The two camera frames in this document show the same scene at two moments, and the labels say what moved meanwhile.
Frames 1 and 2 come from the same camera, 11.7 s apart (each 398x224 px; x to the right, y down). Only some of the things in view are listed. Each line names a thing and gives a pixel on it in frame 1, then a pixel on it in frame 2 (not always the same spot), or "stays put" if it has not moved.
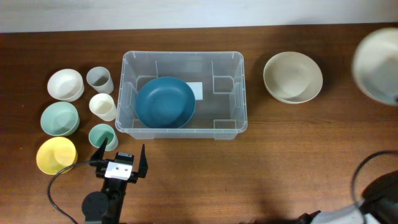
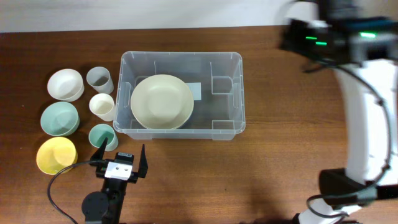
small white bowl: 66,85 stays put
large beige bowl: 292,77 → 161,102
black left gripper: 142,170 stays put
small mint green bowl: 60,119 stays put
